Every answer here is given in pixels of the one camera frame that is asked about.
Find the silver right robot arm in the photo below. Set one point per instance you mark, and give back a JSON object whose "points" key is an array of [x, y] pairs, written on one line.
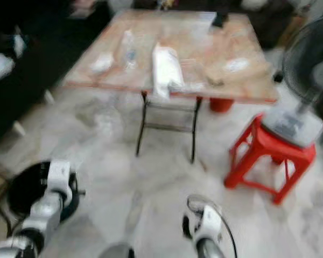
{"points": [[210, 251]]}

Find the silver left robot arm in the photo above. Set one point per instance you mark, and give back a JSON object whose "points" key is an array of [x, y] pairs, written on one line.
{"points": [[43, 215]]}

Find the black round rubbish bin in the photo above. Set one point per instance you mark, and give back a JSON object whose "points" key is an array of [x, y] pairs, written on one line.
{"points": [[27, 188]]}

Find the red plastic stool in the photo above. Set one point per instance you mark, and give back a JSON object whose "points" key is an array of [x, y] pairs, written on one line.
{"points": [[269, 148]]}

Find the red plastic bucket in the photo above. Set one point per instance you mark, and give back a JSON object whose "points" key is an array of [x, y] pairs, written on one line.
{"points": [[220, 105]]}

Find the clear plastic tray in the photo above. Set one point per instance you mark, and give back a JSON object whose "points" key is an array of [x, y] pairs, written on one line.
{"points": [[191, 87]]}

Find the grey electric table fan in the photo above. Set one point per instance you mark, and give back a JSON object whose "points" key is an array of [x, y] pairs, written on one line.
{"points": [[290, 123]]}

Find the open white cardboard box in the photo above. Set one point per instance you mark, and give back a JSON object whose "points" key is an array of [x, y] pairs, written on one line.
{"points": [[167, 70]]}

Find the flattened brown cardboard box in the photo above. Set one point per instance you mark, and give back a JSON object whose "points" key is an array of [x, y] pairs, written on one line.
{"points": [[234, 65]]}

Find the marble pattern folding table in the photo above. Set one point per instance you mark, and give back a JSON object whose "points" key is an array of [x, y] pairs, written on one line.
{"points": [[194, 56]]}

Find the clear plastic water bottle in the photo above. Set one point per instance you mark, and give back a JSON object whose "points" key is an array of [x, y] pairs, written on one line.
{"points": [[130, 51]]}

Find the black low cabinet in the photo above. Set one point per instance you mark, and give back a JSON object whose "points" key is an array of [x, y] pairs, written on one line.
{"points": [[21, 107]]}

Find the black phone stand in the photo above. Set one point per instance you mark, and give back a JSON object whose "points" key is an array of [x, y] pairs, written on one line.
{"points": [[218, 19]]}

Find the white cloth bundle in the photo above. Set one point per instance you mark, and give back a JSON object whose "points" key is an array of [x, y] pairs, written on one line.
{"points": [[0, 67]]}

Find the dark long sofa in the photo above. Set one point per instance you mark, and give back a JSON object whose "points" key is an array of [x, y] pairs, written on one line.
{"points": [[194, 4]]}

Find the red white magazine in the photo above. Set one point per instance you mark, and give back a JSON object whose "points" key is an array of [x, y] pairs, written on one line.
{"points": [[82, 7]]}

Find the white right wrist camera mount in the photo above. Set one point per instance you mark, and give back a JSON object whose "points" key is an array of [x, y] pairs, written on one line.
{"points": [[210, 220]]}

